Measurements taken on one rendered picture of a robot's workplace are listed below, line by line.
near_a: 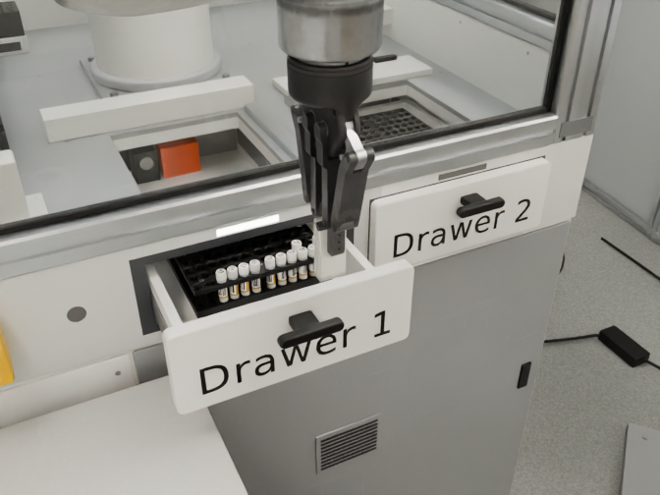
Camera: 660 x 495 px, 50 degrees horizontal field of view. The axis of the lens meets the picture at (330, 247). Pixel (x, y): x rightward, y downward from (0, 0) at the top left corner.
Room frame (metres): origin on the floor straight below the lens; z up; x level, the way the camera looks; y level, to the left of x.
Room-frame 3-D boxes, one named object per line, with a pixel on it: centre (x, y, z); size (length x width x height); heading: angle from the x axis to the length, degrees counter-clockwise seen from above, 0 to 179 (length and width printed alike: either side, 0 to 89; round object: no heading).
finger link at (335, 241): (0.58, -0.01, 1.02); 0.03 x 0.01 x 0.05; 26
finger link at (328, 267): (0.60, 0.00, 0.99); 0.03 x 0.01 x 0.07; 116
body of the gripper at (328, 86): (0.60, 0.00, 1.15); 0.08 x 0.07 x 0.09; 26
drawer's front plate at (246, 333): (0.61, 0.04, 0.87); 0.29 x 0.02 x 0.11; 116
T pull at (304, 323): (0.58, 0.03, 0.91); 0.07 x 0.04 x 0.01; 116
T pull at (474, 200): (0.84, -0.20, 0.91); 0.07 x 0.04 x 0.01; 116
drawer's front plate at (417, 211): (0.86, -0.19, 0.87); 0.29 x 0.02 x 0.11; 116
